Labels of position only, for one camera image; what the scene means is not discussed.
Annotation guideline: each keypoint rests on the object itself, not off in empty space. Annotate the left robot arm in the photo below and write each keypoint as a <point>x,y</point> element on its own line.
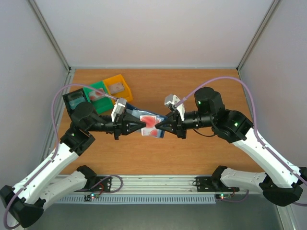
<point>27,200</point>

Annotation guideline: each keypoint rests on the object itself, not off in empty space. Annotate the black plastic bin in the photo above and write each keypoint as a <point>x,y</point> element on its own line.
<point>72,99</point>

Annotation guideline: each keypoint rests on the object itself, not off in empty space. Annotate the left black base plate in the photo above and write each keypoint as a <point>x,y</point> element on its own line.
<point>103,184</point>

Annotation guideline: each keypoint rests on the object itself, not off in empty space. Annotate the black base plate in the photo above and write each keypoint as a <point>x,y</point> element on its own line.
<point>103,184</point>
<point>205,184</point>

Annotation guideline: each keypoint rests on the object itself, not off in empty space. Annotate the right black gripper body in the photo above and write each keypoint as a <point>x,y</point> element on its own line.
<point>180,125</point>

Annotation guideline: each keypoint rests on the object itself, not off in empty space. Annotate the yellow plastic bin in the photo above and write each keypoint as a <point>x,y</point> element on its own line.
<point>126,94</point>

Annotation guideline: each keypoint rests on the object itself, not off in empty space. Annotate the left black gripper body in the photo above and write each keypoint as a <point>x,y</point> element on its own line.
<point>118,126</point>

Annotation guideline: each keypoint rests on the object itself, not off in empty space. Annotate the grey slotted cable duct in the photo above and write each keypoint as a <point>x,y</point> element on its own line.
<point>137,199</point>

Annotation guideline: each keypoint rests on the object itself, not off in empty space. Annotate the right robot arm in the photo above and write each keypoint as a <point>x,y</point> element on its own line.
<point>280,182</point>

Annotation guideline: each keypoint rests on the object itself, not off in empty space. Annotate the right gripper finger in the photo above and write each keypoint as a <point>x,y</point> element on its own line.
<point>167,121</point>
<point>168,129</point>

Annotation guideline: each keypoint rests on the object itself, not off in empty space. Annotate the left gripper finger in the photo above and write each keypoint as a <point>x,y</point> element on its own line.
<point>129,118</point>
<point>130,128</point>

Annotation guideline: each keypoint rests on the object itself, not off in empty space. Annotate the red white card in bin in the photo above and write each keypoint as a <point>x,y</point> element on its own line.
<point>94,95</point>

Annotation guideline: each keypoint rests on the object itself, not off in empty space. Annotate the blue card holder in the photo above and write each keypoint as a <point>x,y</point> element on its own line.
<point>138,112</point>

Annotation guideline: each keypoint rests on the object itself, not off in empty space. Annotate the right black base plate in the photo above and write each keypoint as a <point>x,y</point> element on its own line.
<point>205,184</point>

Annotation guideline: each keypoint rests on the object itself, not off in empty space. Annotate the teal card in black bin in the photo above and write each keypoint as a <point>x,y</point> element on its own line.
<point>73,103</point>

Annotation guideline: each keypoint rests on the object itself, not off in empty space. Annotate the aluminium front rail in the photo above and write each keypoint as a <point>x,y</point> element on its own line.
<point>151,184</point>

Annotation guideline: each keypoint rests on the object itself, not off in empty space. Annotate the green plastic bin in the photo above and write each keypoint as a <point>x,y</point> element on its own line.
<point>102,105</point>

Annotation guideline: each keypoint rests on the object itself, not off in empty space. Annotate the card in yellow bin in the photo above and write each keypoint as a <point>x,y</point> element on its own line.
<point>116,88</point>

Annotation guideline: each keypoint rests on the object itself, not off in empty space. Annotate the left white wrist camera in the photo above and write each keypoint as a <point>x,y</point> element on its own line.
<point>118,109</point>

